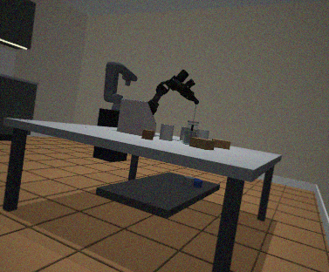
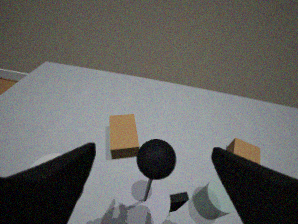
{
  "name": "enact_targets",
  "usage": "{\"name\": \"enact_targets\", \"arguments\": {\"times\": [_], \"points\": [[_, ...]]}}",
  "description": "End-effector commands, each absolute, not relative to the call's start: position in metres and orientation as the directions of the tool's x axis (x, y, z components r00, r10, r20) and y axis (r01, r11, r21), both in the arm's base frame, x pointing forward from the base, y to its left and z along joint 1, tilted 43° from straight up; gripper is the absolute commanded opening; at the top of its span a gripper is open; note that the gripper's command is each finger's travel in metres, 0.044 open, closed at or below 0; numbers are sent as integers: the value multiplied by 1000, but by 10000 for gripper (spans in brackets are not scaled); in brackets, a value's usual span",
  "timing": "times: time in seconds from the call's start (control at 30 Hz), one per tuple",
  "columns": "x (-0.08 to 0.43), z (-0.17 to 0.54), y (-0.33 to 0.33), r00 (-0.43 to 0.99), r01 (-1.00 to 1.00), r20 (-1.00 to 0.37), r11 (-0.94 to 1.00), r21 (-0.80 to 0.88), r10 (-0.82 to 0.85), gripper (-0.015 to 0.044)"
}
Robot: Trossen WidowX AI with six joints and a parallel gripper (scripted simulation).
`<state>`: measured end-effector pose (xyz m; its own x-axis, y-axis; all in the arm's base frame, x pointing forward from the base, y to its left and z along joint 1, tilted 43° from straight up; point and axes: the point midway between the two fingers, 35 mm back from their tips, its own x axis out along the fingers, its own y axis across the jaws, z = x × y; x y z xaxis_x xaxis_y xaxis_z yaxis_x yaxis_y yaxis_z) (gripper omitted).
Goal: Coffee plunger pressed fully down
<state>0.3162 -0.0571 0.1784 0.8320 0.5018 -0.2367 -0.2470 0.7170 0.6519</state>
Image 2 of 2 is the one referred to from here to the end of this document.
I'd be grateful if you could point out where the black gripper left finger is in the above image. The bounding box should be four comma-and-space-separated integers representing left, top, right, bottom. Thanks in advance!
0, 142, 96, 224

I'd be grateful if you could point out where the tan block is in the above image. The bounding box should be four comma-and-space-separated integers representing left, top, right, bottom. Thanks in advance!
109, 114, 139, 159
227, 137, 261, 165

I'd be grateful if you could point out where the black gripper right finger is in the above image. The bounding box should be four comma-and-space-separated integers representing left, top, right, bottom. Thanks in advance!
211, 147, 298, 224

